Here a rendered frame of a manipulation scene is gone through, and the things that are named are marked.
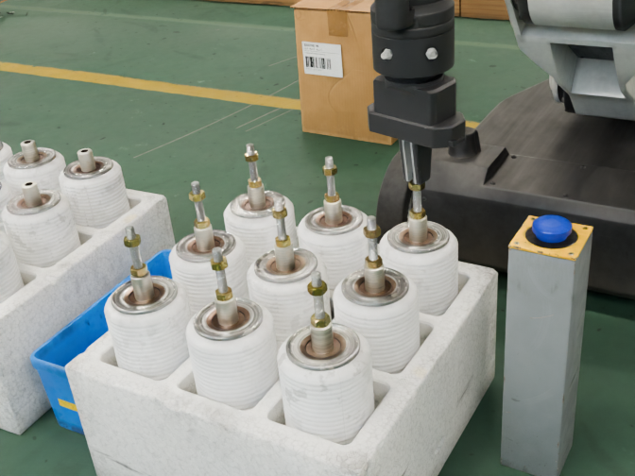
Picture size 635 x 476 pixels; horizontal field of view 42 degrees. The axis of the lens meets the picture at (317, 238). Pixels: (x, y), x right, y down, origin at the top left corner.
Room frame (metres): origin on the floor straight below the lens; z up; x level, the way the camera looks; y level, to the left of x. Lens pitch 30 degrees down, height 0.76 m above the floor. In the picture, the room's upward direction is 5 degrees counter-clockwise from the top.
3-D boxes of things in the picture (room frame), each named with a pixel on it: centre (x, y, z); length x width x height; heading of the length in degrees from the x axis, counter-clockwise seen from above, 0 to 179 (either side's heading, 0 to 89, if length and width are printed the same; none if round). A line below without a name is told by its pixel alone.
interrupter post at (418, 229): (0.87, -0.12, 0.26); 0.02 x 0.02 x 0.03
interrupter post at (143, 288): (0.80, 0.20, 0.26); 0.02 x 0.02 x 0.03
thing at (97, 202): (1.17, 0.34, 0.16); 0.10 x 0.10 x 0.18
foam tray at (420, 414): (0.83, 0.04, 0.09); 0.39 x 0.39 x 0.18; 57
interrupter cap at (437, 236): (0.87, -0.12, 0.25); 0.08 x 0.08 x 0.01
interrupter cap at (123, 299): (0.80, 0.20, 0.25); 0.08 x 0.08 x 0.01
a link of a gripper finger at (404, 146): (0.88, -0.11, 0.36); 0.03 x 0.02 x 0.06; 134
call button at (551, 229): (0.74, -0.24, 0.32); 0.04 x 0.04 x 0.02
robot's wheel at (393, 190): (1.24, -0.17, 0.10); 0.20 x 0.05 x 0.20; 148
